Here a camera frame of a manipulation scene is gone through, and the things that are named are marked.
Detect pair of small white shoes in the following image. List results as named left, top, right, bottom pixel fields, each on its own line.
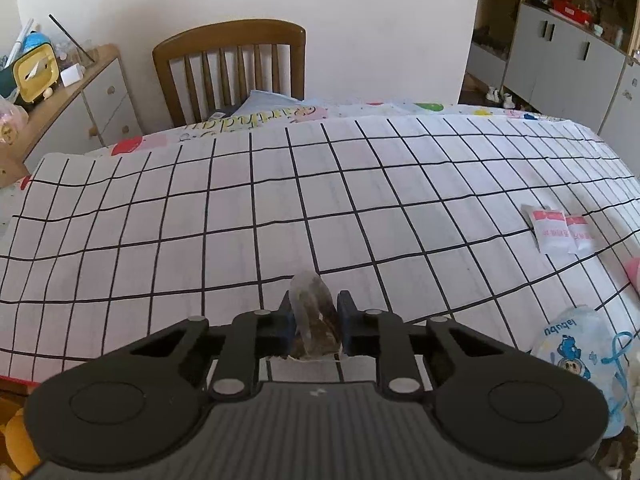
left=485, top=87, right=516, bottom=107

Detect wooden chair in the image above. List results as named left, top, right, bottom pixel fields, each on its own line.
left=152, top=18, right=307, bottom=128

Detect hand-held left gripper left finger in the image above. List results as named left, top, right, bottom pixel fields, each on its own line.
left=127, top=290, right=297, bottom=402

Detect grey door wooden cabinet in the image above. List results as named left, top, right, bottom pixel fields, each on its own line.
left=467, top=0, right=640, bottom=136

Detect black checked white cloth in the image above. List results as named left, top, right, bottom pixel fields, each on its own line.
left=0, top=114, right=640, bottom=383

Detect pink plastic bag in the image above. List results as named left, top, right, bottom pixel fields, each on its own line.
left=0, top=96, right=32, bottom=147

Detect clear tea bag packet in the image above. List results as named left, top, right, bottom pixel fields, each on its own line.
left=288, top=270, right=347, bottom=362

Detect large red label white sachet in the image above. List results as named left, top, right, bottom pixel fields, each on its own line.
left=521, top=204, right=576, bottom=256

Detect blue cartoon plastic bag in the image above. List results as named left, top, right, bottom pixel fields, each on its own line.
left=529, top=307, right=632, bottom=438

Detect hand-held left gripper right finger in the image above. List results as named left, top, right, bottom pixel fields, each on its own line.
left=336, top=290, right=517, bottom=395

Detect blue cushion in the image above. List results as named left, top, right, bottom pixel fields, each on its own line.
left=227, top=90, right=295, bottom=118

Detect yellow tissue box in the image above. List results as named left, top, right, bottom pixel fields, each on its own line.
left=12, top=43, right=62, bottom=105

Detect wooden white drawer cabinet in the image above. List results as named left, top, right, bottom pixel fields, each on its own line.
left=0, top=44, right=145, bottom=190

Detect small red label white sachet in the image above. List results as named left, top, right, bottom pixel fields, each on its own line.
left=565, top=214, right=599, bottom=253

